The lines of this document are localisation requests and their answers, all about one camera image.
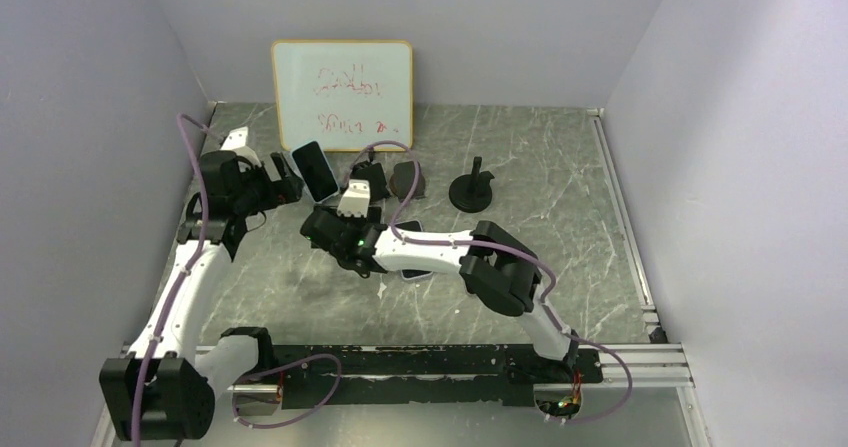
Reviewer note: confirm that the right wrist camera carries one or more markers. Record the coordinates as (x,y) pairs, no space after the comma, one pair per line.
(355,200)

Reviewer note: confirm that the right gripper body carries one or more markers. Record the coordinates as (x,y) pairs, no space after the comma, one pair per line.
(357,223)

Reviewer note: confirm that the yellow framed whiteboard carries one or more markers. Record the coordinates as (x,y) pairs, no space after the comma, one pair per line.
(343,94)

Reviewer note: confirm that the dark grey metal phone stand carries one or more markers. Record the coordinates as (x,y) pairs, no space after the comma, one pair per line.
(406,175)

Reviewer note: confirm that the phone with lilac case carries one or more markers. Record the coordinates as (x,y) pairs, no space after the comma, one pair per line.
(411,275)

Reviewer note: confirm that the black folding phone stand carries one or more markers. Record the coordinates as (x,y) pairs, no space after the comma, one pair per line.
(374,174)

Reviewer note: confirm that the phone with blue case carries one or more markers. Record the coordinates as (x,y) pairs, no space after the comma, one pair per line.
(316,171)

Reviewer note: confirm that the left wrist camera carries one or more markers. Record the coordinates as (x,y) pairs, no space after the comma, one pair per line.
(237,141)

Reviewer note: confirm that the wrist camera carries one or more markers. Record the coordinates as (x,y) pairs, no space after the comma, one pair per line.
(355,200)
(237,141)

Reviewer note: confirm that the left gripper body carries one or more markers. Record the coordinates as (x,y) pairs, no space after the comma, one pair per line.
(257,193)

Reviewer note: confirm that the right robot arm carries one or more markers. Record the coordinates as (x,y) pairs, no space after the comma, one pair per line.
(501,272)

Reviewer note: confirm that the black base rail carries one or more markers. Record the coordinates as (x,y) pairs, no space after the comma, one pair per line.
(301,376)

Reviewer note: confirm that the black round base phone holder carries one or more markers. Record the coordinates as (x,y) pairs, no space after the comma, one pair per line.
(472,192)

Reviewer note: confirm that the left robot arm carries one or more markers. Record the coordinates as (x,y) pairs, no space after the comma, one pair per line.
(161,388)

